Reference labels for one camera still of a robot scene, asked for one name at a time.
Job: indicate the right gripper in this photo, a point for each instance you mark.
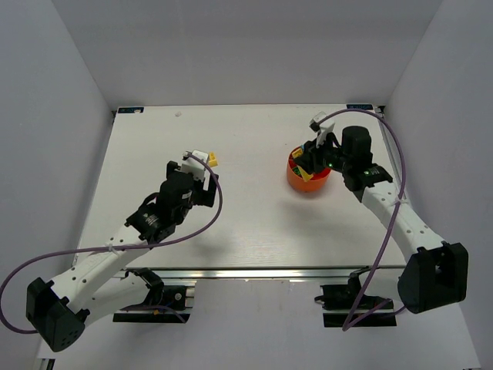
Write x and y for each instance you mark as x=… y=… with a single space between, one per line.
x=315 y=155

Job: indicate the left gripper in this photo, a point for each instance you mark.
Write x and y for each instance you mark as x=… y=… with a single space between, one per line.
x=208 y=191

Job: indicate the yellow long lego plate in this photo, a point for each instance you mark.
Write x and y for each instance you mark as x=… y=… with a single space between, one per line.
x=302 y=165

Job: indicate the yellow square lego brick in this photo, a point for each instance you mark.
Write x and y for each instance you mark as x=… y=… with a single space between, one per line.
x=213 y=162

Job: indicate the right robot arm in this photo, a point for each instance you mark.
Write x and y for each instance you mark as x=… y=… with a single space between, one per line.
x=435 y=272

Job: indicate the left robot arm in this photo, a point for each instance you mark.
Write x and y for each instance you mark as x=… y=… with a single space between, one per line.
x=60 y=309

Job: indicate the orange divided round container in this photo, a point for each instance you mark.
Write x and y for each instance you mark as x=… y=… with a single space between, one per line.
x=299 y=180

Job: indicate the right blue corner label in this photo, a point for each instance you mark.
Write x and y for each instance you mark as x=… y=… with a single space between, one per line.
x=365 y=107

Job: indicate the blue corner label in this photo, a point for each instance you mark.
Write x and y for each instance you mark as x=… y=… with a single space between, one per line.
x=365 y=107
x=130 y=110

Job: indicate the left blue corner label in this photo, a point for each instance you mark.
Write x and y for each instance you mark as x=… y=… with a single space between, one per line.
x=130 y=110

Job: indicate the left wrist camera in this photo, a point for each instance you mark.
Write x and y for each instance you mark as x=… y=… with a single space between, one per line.
x=192 y=163

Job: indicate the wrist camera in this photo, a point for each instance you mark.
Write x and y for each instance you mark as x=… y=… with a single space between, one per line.
x=322 y=125
x=192 y=163

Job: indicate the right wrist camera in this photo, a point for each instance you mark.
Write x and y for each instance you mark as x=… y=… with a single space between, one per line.
x=322 y=125

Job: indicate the aluminium front rail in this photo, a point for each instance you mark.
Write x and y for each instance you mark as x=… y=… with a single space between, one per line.
x=261 y=273

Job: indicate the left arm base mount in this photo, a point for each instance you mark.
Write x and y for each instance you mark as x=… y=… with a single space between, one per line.
x=165 y=304

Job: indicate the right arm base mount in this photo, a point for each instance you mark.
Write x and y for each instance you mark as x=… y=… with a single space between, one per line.
x=337 y=299

